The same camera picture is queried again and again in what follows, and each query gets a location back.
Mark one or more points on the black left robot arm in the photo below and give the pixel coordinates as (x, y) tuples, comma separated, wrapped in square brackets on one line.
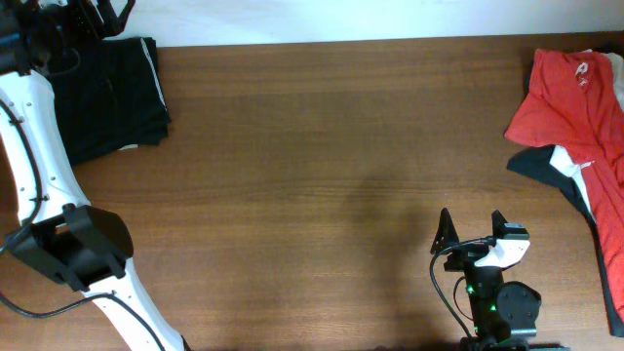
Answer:
[(60, 234)]

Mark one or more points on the black shorts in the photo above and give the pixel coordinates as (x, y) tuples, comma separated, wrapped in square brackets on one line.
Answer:
[(108, 96)]

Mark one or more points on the white black garment under shirt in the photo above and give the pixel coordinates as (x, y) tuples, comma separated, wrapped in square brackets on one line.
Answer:
[(563, 163)]

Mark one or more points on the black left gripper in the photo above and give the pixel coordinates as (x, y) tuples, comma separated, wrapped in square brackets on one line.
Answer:
[(113, 24)]

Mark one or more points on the red shirt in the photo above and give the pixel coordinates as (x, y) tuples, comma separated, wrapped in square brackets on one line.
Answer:
[(572, 103)]

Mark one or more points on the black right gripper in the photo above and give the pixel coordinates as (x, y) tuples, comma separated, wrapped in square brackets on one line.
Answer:
[(465, 255)]

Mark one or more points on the folded khaki shorts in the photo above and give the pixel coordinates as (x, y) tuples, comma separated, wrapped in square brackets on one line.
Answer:
[(129, 146)]

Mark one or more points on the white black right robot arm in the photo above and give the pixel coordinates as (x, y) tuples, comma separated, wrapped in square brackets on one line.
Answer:
[(503, 313)]

